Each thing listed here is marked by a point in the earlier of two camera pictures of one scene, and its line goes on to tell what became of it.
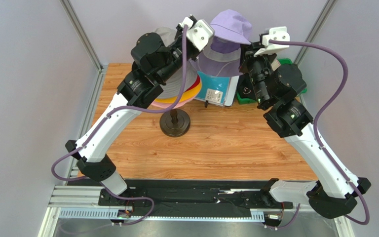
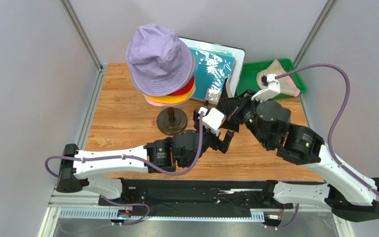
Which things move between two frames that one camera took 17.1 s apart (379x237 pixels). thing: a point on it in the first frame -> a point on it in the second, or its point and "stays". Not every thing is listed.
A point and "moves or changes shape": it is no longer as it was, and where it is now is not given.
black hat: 245,89 -> 224,94
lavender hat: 221,55 moves or changes shape
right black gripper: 248,55 -> 234,107
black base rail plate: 231,199 stays
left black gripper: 178,34 -> 217,143
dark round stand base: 175,123 stays
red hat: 196,84 -> 185,88
